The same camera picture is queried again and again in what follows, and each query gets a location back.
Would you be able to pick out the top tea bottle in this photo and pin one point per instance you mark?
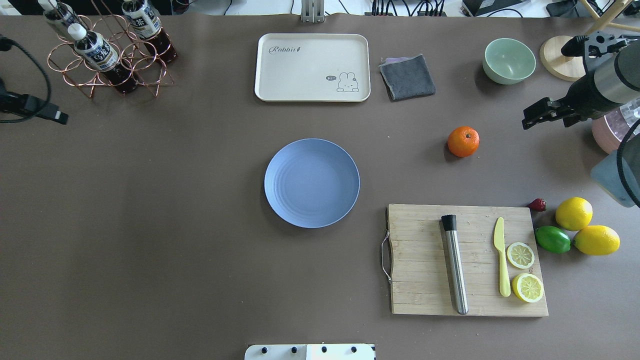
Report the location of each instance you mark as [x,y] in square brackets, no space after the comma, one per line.
[142,17]

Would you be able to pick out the yellow lemon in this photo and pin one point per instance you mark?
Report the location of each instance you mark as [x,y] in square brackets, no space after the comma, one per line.
[597,240]
[574,214]

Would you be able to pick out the cream rabbit tray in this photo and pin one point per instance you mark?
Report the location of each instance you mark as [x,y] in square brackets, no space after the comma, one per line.
[312,67]

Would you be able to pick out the wooden cup stand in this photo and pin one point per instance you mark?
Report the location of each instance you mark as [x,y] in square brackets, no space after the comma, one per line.
[568,58]

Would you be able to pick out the green lime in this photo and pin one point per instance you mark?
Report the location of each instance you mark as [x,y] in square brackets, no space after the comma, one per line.
[553,239]

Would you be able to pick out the red strawberry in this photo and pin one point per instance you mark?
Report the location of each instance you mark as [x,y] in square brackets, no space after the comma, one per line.
[537,205]

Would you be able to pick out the grey cloth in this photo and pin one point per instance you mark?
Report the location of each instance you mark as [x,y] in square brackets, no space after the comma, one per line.
[407,77]

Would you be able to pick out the tea bottle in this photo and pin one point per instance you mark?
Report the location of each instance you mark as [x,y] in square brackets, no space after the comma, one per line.
[142,17]
[60,16]
[102,57]

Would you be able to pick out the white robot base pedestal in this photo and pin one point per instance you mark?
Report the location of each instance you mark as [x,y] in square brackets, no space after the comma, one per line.
[317,351]

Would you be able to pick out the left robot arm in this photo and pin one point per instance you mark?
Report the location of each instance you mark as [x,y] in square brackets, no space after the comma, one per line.
[27,90]

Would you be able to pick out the lower left tea bottle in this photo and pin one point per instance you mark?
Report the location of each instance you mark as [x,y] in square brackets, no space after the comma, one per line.
[102,57]

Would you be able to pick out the yellow plastic knife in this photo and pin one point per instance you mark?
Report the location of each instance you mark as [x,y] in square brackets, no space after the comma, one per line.
[499,245]

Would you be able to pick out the upper yellow lemon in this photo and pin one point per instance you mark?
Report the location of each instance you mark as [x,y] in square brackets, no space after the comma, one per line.
[574,214]

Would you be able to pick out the pink bowl with ice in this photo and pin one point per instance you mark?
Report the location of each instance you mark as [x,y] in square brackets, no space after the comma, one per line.
[609,130]

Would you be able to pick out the blue plate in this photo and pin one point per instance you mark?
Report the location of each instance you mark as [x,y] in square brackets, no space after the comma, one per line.
[312,183]

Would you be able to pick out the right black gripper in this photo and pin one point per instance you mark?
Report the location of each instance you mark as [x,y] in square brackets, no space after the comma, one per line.
[583,97]

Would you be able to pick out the steel rod black cap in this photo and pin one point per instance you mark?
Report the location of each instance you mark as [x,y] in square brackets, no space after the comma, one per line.
[449,223]

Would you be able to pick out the copper wire bottle rack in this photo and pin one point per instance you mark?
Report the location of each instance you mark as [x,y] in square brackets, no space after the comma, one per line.
[122,51]

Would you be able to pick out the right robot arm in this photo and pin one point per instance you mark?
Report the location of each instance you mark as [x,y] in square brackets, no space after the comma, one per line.
[618,173]

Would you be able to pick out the green bowl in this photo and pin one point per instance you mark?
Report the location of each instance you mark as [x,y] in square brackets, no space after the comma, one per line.
[507,61]

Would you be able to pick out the lower right tea bottle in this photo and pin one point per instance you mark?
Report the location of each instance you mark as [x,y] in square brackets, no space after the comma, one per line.
[60,16]

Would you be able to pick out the lower yellow lemon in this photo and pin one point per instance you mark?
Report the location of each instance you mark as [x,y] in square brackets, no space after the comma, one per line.
[597,240]

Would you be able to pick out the thin lemon slice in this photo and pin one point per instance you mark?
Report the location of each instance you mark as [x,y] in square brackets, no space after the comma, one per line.
[520,255]

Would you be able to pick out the orange fruit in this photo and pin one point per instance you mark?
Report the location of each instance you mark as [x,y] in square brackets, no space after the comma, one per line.
[463,141]

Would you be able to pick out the wooden cutting board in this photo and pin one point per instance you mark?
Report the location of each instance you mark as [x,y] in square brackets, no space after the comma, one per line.
[420,280]

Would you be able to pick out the thick lemon half slice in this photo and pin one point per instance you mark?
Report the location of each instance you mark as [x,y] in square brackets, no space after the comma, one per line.
[528,287]

